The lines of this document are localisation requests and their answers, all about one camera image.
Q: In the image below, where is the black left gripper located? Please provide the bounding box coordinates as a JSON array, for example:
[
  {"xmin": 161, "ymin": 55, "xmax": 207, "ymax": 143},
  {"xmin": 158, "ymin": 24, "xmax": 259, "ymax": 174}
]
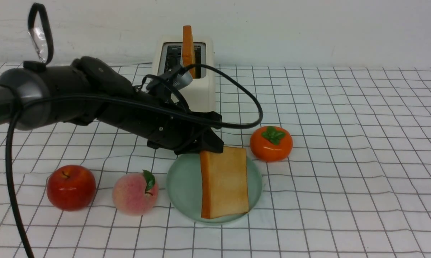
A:
[{"xmin": 129, "ymin": 94, "xmax": 224, "ymax": 155}]

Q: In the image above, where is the toast slice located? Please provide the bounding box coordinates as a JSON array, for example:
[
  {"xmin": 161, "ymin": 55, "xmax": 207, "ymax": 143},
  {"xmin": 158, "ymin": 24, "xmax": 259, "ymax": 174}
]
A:
[
  {"xmin": 181, "ymin": 25, "xmax": 196, "ymax": 67},
  {"xmin": 199, "ymin": 146, "xmax": 250, "ymax": 219}
]

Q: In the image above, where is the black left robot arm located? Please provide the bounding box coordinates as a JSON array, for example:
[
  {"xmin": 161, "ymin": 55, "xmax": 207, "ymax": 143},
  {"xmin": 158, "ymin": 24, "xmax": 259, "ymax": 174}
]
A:
[{"xmin": 0, "ymin": 57, "xmax": 224, "ymax": 155}]

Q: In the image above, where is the light green plate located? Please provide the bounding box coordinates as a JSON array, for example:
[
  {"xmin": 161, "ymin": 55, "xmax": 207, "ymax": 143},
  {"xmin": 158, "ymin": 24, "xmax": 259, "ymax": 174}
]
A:
[{"xmin": 165, "ymin": 154, "xmax": 263, "ymax": 226}]

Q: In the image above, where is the orange persimmon with green leaf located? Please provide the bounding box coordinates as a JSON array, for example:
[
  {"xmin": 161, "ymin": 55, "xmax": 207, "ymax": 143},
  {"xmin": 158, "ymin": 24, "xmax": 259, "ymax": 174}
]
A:
[{"xmin": 249, "ymin": 125, "xmax": 294, "ymax": 163}]

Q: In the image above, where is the pink peach with leaf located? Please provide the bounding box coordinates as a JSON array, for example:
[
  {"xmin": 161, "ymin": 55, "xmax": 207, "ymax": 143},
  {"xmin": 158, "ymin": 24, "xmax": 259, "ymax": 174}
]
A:
[{"xmin": 112, "ymin": 170, "xmax": 159, "ymax": 216}]

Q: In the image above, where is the cream white toaster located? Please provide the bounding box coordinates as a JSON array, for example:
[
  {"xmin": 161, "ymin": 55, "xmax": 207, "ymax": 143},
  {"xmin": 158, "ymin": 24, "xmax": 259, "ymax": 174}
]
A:
[{"xmin": 152, "ymin": 35, "xmax": 216, "ymax": 112}]

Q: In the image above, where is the red apple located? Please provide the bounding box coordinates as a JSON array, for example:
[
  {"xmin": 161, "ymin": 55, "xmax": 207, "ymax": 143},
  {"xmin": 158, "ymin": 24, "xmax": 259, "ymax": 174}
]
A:
[{"xmin": 46, "ymin": 165, "xmax": 96, "ymax": 212}]

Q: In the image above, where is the white grid tablecloth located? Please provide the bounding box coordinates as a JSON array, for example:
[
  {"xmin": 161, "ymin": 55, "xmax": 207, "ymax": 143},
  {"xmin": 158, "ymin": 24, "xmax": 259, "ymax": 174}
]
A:
[{"xmin": 11, "ymin": 65, "xmax": 431, "ymax": 258}]

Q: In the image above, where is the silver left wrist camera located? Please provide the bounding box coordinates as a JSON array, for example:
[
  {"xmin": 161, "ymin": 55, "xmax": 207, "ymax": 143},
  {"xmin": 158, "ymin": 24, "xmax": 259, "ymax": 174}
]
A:
[{"xmin": 146, "ymin": 66, "xmax": 193, "ymax": 94}]

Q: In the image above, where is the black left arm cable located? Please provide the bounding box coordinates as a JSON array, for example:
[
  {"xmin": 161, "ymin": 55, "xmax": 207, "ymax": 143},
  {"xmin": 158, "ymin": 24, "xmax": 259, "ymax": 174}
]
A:
[{"xmin": 0, "ymin": 0, "xmax": 264, "ymax": 258}]

